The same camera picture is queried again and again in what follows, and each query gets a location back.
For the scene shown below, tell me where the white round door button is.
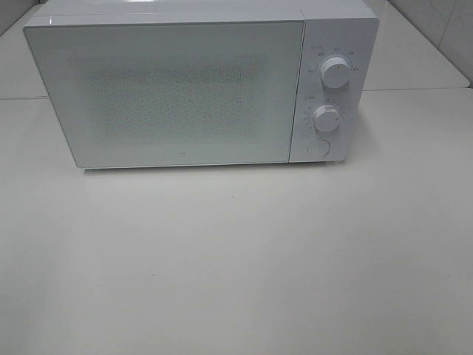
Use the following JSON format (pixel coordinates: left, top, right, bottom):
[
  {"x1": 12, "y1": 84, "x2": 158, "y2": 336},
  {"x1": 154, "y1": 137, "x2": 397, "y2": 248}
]
[{"x1": 307, "y1": 139, "x2": 330, "y2": 158}]

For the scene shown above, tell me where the white microwave knob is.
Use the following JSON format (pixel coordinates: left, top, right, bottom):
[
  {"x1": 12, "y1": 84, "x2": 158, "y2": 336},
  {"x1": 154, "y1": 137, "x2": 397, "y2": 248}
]
[
  {"x1": 319, "y1": 55, "x2": 351, "y2": 89},
  {"x1": 312, "y1": 104, "x2": 341, "y2": 132}
]

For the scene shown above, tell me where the white microwave door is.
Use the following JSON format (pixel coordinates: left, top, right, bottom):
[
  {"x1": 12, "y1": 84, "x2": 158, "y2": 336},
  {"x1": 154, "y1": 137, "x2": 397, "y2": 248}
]
[{"x1": 24, "y1": 21, "x2": 304, "y2": 169}]

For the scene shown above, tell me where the white microwave oven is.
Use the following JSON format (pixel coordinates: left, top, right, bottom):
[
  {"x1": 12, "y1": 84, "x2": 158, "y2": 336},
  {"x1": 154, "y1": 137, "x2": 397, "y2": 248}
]
[{"x1": 24, "y1": 1, "x2": 379, "y2": 163}]

